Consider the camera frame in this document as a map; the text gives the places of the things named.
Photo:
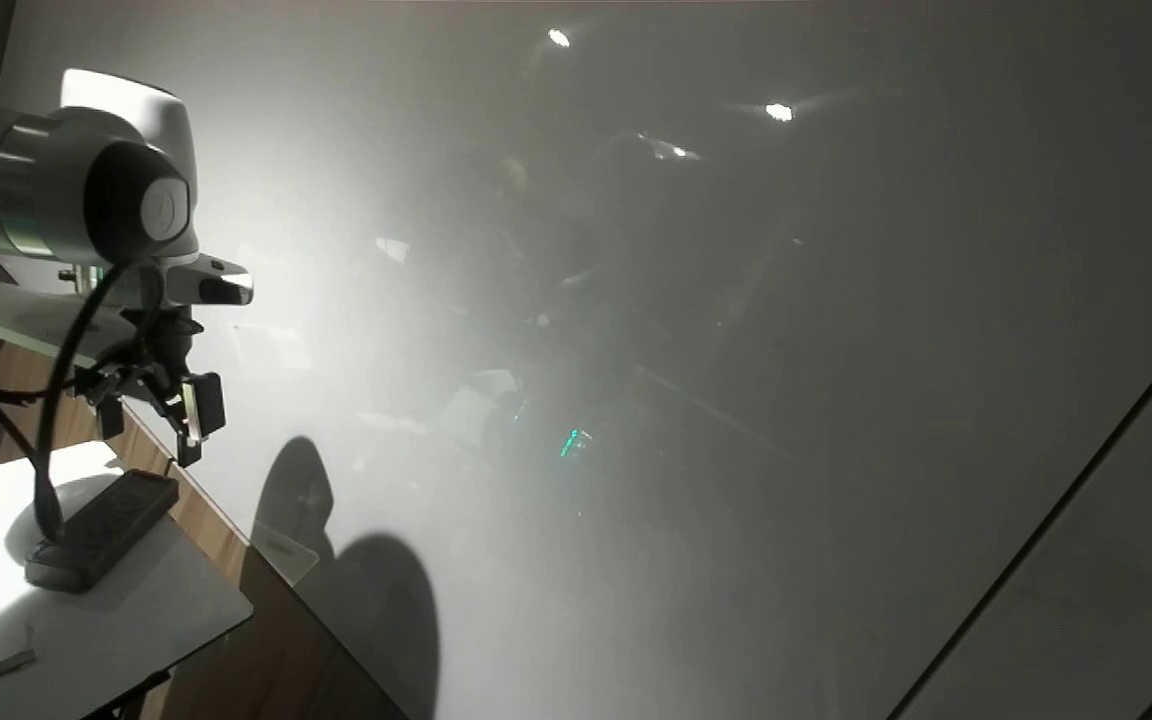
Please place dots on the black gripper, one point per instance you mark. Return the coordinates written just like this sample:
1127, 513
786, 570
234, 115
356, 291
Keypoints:
159, 362

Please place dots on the large white whiteboard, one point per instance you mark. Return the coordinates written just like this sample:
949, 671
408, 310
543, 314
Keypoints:
739, 401

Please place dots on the small white platform board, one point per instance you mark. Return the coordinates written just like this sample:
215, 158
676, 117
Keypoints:
138, 626

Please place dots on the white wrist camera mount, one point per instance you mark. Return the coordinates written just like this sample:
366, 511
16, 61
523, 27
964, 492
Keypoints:
58, 322

